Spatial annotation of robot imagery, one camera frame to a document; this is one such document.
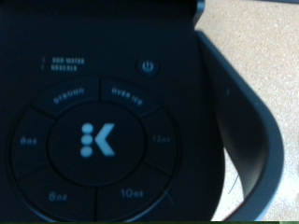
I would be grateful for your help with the black Keurig coffee machine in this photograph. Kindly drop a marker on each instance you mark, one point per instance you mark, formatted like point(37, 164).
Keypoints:
point(93, 143)

